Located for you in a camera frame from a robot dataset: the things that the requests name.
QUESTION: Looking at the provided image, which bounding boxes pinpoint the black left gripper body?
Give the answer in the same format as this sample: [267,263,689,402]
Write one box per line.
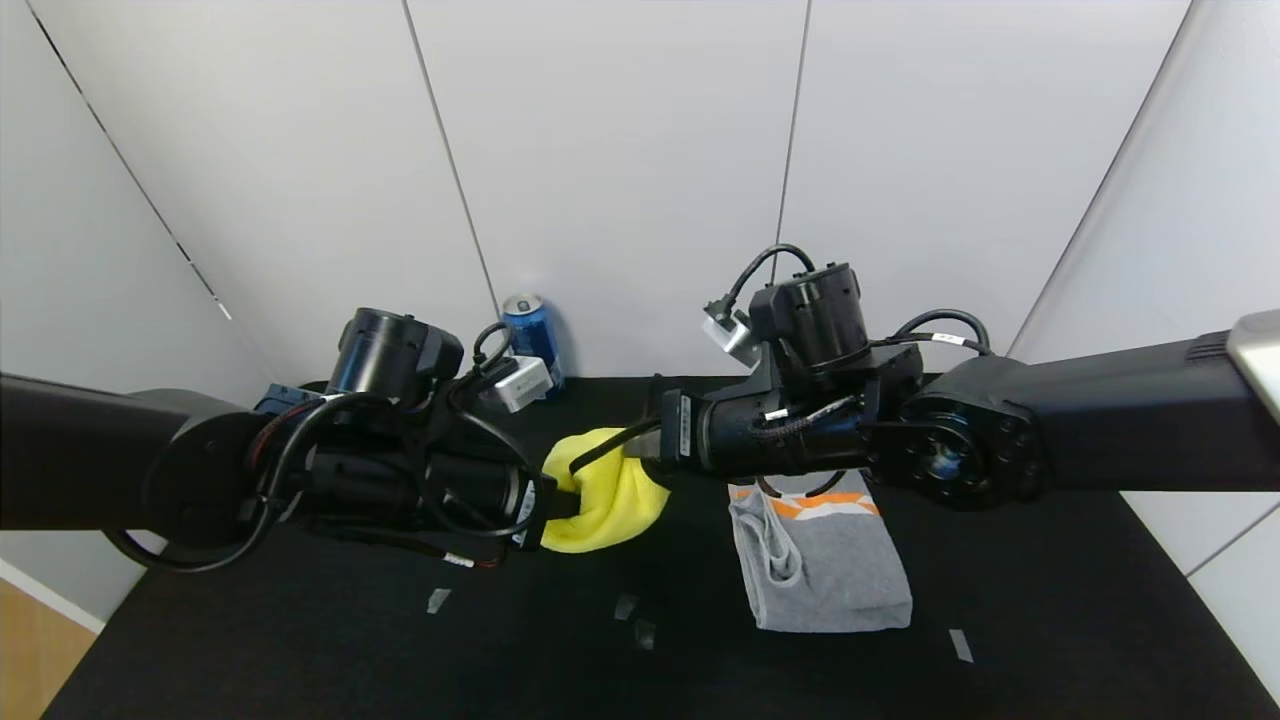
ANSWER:
[426,453,559,553]

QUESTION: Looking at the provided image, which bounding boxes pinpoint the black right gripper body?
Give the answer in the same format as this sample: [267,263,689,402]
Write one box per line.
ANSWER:
[658,387,780,482]

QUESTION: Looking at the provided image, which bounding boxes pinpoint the yellow microfiber towel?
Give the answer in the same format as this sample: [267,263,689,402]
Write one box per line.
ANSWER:
[540,420,672,554]

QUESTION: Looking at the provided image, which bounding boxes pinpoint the grey terry towel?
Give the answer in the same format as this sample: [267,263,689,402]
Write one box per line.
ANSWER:
[728,470,914,634]

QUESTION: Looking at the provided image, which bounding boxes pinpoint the blue drink can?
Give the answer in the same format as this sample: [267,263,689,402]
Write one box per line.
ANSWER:
[500,292,567,398]

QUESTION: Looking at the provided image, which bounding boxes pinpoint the black fabric table cover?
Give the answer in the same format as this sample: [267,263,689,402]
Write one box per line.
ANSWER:
[40,373,1280,720]

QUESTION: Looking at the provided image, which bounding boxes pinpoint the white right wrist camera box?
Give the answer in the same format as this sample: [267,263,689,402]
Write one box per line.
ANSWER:
[703,305,764,370]

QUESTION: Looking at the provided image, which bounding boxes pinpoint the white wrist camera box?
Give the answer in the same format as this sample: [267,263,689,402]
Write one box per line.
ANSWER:
[480,355,555,415]
[703,305,764,370]

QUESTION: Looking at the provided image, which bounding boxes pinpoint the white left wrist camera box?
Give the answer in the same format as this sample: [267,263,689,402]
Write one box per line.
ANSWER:
[480,355,555,415]

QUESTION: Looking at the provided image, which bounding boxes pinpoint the black right cable loop with tag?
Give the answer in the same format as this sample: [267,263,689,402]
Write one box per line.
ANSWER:
[754,470,853,501]

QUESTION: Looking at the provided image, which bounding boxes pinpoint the black left camera cable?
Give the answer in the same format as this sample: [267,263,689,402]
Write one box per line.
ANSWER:
[469,320,517,373]

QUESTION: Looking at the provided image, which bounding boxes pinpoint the black camera cable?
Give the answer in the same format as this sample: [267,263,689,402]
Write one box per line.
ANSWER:
[469,320,517,373]
[714,243,817,317]

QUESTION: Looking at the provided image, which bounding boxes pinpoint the black right camera cable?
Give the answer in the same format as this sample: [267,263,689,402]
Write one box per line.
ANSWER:
[714,243,817,317]

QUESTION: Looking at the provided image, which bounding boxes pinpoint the black left wrist cable bundle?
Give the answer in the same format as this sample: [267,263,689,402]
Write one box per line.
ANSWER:
[103,388,549,574]

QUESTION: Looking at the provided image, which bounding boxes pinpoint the black right motor cable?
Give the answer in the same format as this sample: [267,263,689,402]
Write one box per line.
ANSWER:
[888,308,994,358]

